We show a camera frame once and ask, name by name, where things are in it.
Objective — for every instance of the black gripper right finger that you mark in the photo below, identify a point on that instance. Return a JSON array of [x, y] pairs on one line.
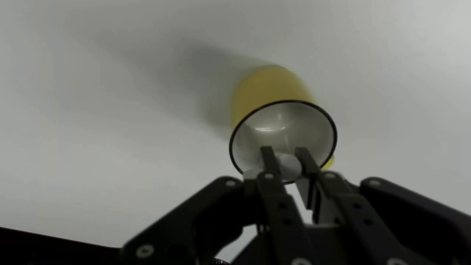
[[382, 222]]

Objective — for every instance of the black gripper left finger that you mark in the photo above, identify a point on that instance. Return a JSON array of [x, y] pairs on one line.
[[195, 231]]

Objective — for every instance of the yellow enamel mug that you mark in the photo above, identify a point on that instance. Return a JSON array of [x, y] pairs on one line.
[[273, 106]]

